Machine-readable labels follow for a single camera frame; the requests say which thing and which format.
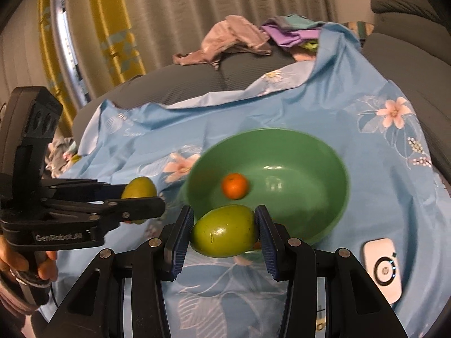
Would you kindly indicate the grey sofa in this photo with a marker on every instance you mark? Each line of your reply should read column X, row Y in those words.
column 239, row 74

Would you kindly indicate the purple garment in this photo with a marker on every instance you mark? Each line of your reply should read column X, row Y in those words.
column 285, row 35

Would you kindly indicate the white device with round button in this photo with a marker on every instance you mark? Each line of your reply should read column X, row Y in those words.
column 375, row 253

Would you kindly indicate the person's left hand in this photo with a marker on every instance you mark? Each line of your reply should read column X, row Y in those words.
column 47, row 269

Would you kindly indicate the green patterned cushion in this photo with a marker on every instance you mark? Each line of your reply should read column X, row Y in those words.
column 361, row 29

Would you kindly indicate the floral patterned fabric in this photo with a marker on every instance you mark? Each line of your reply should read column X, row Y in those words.
column 60, row 155

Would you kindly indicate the pinkish grey garment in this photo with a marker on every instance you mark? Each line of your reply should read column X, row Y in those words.
column 229, row 35

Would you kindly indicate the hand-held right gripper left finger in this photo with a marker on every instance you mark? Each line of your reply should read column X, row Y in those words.
column 180, row 243

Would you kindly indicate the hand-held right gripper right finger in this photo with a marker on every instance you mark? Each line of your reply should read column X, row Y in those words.
column 268, row 244

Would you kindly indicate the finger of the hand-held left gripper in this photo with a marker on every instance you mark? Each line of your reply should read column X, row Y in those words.
column 137, row 209
column 84, row 187

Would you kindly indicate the beige curtain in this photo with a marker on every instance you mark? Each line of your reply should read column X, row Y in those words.
column 211, row 0

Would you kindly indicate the orange tangerine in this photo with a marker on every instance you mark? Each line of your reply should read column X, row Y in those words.
column 235, row 186

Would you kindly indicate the small green mango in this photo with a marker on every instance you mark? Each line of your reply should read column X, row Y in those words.
column 139, row 187

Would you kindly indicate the large green mango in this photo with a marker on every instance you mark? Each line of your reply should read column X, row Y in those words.
column 222, row 232

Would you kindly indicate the person's left forearm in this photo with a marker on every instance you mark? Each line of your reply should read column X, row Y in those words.
column 10, row 306

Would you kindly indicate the yellow patterned curtain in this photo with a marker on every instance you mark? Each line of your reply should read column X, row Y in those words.
column 105, row 14

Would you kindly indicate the chrome pole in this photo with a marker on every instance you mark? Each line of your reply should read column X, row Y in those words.
column 61, row 42

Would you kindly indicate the light blue floral cloth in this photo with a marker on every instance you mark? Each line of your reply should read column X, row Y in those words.
column 317, row 105

